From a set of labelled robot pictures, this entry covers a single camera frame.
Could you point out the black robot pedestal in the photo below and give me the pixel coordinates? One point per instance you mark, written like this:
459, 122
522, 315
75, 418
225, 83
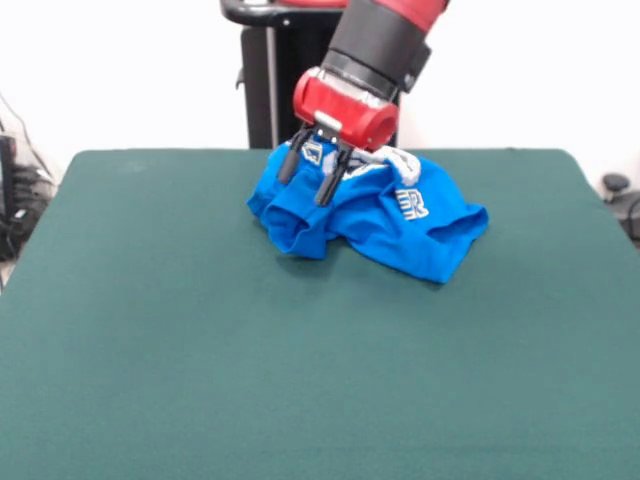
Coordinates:
257, 90

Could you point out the black office chair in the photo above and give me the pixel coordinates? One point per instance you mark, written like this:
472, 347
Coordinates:
616, 182

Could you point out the dark green table cloth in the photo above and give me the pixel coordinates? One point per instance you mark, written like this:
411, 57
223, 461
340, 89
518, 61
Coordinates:
300, 360

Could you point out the blue printed T-shirt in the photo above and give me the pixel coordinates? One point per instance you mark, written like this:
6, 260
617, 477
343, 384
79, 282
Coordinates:
390, 225

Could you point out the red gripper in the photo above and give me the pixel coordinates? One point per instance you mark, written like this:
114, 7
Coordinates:
345, 112

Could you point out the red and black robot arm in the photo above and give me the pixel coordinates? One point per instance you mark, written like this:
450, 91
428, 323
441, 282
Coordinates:
375, 40

